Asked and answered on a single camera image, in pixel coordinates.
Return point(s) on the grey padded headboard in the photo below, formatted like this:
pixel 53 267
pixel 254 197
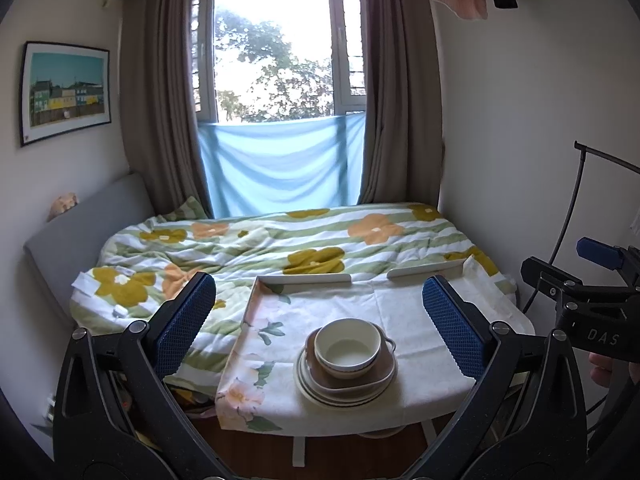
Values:
pixel 85 230

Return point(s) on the person's right hand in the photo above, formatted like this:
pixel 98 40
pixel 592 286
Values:
pixel 602 367

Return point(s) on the black curved rod stand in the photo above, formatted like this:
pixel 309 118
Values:
pixel 580 146

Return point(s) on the yellow-rimmed plate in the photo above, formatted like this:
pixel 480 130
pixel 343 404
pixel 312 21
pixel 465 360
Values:
pixel 345 404

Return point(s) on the pink square bowl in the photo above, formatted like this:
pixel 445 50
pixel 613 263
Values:
pixel 385 372

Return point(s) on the white framed window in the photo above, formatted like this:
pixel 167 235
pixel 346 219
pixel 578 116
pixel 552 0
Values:
pixel 275 45

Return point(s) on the white railed table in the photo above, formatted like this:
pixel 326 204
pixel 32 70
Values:
pixel 300 280

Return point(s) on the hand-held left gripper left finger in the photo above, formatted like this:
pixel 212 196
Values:
pixel 185 320

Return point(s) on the cream round bowl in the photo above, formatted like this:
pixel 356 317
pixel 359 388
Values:
pixel 345 371

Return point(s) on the light blue cloth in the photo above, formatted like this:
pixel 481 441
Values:
pixel 280 165

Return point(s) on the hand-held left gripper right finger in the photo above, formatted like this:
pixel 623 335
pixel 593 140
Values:
pixel 452 320

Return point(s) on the green checkered pillow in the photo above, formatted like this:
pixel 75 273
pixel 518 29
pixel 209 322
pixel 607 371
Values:
pixel 187 208

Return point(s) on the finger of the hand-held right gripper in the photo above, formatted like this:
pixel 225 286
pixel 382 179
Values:
pixel 597 251
pixel 545 272

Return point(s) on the small plush toy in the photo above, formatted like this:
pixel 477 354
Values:
pixel 62 205

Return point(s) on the floral striped blanket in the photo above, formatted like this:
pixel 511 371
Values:
pixel 280 240

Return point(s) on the framed houses picture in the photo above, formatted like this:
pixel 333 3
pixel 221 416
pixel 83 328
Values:
pixel 65 92

